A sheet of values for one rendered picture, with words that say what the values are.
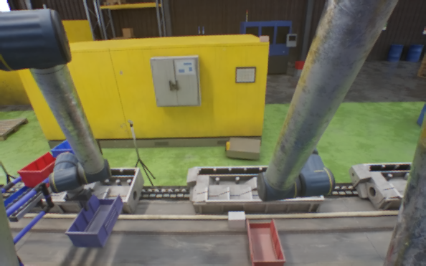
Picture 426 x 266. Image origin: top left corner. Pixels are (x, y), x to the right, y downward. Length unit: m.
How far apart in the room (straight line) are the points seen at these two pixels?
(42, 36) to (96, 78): 3.47
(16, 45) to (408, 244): 1.01
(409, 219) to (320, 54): 0.39
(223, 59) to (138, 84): 1.46
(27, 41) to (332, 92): 0.72
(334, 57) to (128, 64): 3.60
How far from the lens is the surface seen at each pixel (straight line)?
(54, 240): 2.13
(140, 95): 3.95
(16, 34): 0.73
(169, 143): 4.22
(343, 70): 0.46
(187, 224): 1.84
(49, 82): 0.81
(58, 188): 1.29
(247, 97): 3.78
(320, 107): 0.51
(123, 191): 1.99
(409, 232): 0.64
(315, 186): 0.87
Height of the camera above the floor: 2.15
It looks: 28 degrees down
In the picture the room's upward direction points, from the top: 2 degrees counter-clockwise
